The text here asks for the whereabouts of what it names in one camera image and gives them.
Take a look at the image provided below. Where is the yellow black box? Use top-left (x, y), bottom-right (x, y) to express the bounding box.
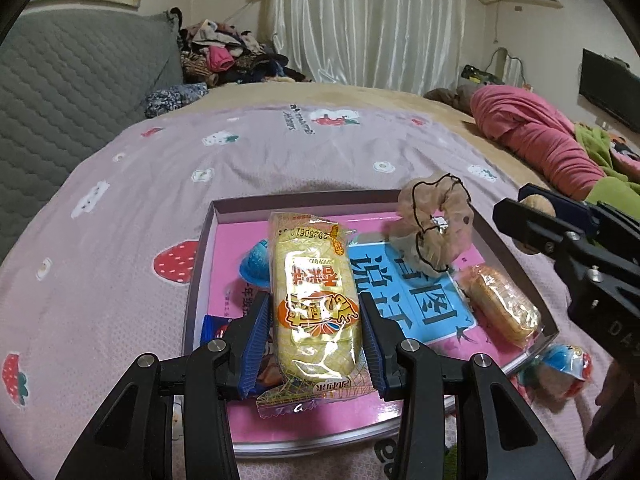
top-left (460, 64), bottom-right (503, 85)

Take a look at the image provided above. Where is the black flat television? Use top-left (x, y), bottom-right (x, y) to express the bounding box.
top-left (579, 49), bottom-right (640, 133)

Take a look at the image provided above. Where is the small bread bun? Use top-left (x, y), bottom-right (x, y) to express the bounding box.
top-left (457, 262), bottom-right (543, 348)

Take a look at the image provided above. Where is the dark blue floral cloth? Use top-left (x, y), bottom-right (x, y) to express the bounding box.
top-left (144, 82), bottom-right (208, 118)

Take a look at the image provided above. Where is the purple strawberry print blanket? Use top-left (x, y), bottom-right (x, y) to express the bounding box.
top-left (0, 105), bottom-right (640, 480)

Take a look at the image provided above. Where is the brown furry cloth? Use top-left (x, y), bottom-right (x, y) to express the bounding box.
top-left (424, 86), bottom-right (476, 111)

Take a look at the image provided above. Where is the person's right hand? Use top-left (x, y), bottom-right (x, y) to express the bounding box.
top-left (595, 357), bottom-right (640, 441)

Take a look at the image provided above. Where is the pink shallow box tray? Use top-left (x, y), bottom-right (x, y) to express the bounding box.
top-left (181, 189), bottom-right (560, 461)

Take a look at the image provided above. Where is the beige sheer scrunchie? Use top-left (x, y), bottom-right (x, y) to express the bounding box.
top-left (389, 172), bottom-right (475, 272)

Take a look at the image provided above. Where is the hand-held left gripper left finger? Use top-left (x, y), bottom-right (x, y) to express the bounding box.
top-left (55, 290), bottom-right (273, 480)

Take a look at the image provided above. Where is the green fuzzy scrunchie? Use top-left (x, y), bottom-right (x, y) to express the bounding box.
top-left (440, 435), bottom-right (463, 480)

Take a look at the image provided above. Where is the blue jelly cup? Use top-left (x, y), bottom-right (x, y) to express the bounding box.
top-left (239, 240), bottom-right (276, 288)

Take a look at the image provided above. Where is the white curtain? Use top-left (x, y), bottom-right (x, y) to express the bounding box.
top-left (260, 0), bottom-right (468, 96)

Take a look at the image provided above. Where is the yellow rice cracker packet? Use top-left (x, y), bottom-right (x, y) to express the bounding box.
top-left (256, 210), bottom-right (376, 418)

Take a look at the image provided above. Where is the grey quilted headboard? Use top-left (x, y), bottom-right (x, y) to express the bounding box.
top-left (0, 7), bottom-right (183, 261)

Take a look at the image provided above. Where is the green blanket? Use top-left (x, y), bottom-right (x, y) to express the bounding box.
top-left (572, 122), bottom-right (640, 211)

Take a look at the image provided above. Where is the pink rolled quilt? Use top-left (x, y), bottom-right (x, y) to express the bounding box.
top-left (470, 85), bottom-right (608, 201)

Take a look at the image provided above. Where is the blue snack packet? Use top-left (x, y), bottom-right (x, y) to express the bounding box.
top-left (200, 314), bottom-right (281, 391)

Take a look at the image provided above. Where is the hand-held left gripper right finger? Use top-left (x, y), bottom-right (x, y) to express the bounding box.
top-left (357, 292), bottom-right (576, 480)

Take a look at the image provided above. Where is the pile of clothes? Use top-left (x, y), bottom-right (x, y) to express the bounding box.
top-left (170, 7), bottom-right (313, 88)

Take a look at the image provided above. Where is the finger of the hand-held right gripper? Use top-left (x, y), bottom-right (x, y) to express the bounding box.
top-left (519, 183), bottom-right (599, 237)
top-left (492, 198), bottom-right (582, 262)

